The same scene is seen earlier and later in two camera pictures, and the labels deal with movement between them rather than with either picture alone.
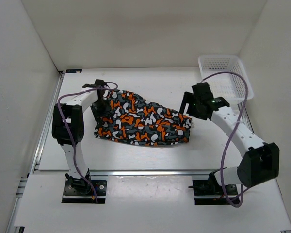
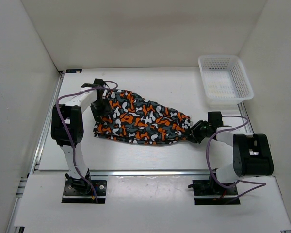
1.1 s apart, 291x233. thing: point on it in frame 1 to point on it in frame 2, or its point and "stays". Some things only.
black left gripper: (105, 112) stays
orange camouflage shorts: (132, 120) stays
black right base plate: (205, 193) stays
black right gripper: (186, 98) to (195, 136)
